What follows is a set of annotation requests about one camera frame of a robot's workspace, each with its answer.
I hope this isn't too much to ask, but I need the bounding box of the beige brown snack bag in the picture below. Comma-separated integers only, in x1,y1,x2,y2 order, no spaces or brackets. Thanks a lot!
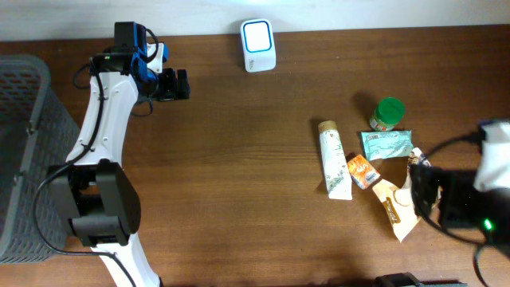
372,147,431,242

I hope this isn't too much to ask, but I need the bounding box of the white barcode scanner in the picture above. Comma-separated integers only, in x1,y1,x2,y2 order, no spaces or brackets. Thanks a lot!
240,18,277,73

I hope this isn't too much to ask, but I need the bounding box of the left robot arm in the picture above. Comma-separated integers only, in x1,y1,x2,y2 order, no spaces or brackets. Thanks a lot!
41,22,190,286

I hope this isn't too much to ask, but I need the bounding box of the teal snack packet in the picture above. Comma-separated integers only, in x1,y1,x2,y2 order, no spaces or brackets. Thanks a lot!
361,131,414,161

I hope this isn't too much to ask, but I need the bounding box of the green lid jar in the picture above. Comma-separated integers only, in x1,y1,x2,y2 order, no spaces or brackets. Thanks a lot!
369,97,406,132

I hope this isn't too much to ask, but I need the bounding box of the white tube gold cap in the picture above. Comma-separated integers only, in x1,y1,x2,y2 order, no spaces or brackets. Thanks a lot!
318,120,352,200

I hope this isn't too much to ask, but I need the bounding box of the grey plastic mesh basket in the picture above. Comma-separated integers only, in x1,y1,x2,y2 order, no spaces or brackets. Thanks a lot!
1,55,80,265

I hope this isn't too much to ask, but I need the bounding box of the orange small carton box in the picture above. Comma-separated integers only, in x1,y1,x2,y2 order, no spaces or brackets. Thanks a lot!
347,155,380,190

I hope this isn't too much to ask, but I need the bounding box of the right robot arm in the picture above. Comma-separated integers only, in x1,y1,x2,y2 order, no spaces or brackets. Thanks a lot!
410,164,509,286

